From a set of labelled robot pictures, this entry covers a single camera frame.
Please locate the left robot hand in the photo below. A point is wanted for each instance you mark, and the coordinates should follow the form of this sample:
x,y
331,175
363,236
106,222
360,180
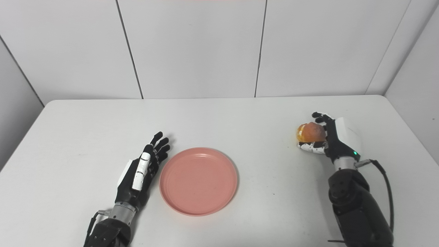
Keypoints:
x,y
128,188

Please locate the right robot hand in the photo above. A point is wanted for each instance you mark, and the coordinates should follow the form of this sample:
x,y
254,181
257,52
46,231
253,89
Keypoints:
x,y
337,140

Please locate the cream puff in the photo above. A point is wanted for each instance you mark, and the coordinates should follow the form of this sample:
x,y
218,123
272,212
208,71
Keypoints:
x,y
310,133

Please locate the pink plate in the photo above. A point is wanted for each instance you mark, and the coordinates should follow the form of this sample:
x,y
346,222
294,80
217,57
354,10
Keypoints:
x,y
198,181

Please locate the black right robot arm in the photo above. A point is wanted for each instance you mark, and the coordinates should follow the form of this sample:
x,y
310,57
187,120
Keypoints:
x,y
356,209

